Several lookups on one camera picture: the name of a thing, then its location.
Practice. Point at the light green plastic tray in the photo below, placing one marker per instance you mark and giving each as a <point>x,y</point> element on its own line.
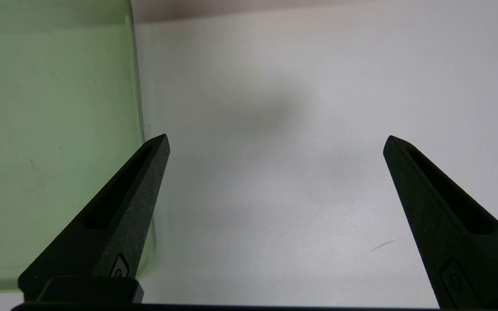
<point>50,129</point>

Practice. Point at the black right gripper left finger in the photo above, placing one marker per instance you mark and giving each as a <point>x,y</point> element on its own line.
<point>119,224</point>

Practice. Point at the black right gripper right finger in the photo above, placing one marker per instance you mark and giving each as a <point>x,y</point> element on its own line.
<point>443,233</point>

